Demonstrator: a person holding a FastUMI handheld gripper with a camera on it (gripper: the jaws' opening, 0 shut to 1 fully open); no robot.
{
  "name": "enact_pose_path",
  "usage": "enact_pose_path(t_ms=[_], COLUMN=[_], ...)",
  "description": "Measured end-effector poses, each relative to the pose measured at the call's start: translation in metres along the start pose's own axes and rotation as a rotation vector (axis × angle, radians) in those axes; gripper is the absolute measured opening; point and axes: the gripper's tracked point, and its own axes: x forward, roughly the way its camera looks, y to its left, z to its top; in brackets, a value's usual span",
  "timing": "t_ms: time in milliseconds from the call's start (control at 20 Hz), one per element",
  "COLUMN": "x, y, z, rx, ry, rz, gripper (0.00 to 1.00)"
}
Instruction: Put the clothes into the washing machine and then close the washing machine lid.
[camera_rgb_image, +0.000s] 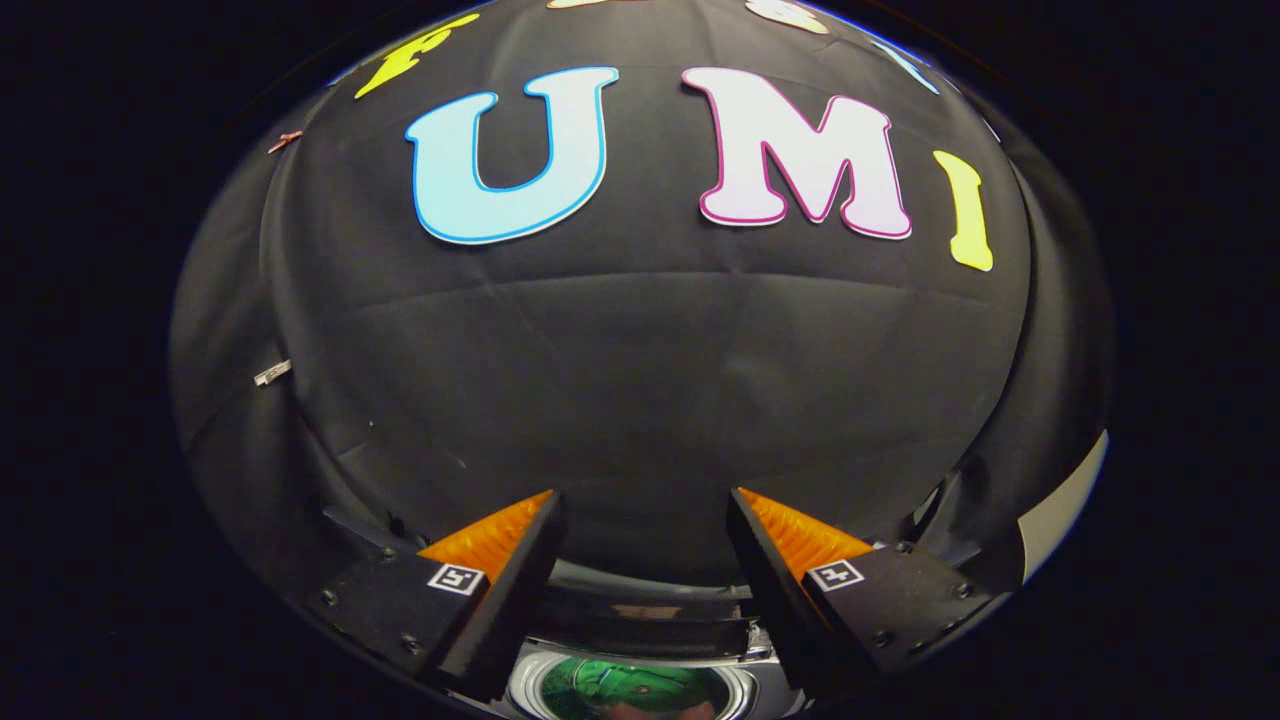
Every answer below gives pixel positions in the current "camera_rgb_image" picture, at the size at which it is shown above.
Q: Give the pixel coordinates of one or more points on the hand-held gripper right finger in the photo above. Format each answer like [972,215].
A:
[770,600]

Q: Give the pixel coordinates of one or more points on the green polo shirt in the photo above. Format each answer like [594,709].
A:
[640,685]

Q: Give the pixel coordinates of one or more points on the white clip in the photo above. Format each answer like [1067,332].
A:
[272,373]

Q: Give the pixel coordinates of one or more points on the red clip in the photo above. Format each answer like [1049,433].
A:
[285,141]

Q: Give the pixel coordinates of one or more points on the grey cabinet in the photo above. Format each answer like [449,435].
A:
[1065,510]

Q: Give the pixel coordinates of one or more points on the black backdrop cloth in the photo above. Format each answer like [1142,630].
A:
[640,350]

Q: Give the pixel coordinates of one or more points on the dark grey washing machine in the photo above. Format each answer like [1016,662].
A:
[650,630]

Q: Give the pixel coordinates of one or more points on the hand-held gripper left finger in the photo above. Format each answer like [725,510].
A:
[520,600]

